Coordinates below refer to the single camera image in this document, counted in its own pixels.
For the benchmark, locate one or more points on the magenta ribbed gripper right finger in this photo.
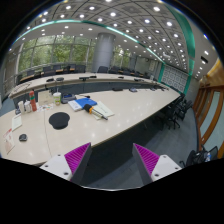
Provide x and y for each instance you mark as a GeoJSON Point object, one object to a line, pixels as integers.
{"type": "Point", "coordinates": [152, 166]}

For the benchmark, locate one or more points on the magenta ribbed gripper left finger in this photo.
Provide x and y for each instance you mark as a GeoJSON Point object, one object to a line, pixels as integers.
{"type": "Point", "coordinates": [70, 166]}

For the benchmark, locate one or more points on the black round mouse pad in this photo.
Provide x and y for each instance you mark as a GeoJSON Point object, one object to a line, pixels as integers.
{"type": "Point", "coordinates": [59, 120]}

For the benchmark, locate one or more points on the black computer mouse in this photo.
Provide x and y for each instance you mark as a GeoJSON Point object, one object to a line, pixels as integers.
{"type": "Point", "coordinates": [23, 137]}

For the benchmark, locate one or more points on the black office chair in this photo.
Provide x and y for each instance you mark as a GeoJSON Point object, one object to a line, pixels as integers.
{"type": "Point", "coordinates": [170, 117]}

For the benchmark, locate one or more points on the black and orange tool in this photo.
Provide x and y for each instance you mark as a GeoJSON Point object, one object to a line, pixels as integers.
{"type": "Point", "coordinates": [91, 110]}

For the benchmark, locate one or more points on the white paper sheet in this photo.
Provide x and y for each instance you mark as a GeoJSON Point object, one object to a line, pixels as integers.
{"type": "Point", "coordinates": [100, 107]}

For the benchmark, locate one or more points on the blue notebook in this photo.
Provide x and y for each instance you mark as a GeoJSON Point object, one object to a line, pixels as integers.
{"type": "Point", "coordinates": [83, 101]}

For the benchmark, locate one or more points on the red and white leaflet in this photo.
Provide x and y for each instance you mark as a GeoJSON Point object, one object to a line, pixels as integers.
{"type": "Point", "coordinates": [8, 141]}

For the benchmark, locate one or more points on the paper cup with green lid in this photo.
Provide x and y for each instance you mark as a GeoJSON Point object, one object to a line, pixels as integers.
{"type": "Point", "coordinates": [57, 98]}

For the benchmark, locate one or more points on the white booklet on table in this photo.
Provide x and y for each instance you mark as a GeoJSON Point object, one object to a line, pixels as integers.
{"type": "Point", "coordinates": [16, 122]}

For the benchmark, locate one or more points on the white small bottle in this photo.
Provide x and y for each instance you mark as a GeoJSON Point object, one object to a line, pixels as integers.
{"type": "Point", "coordinates": [27, 106]}

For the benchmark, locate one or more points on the red tall bottle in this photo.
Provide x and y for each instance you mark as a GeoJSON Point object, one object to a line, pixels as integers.
{"type": "Point", "coordinates": [33, 101]}

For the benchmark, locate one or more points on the grey round pillar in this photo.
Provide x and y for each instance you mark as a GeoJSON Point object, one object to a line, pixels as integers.
{"type": "Point", "coordinates": [103, 51]}

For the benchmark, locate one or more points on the wooden door frame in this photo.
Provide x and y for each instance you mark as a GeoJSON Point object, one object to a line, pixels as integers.
{"type": "Point", "coordinates": [209, 115]}

